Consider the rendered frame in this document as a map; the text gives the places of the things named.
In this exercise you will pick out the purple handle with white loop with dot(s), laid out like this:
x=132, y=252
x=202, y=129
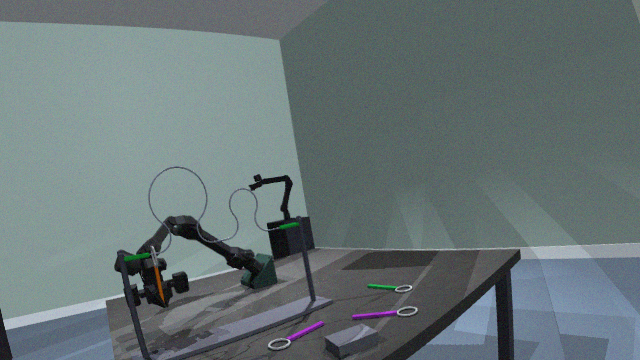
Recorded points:
x=296, y=335
x=389, y=313

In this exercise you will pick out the orange handle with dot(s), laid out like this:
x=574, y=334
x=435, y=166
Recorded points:
x=155, y=262

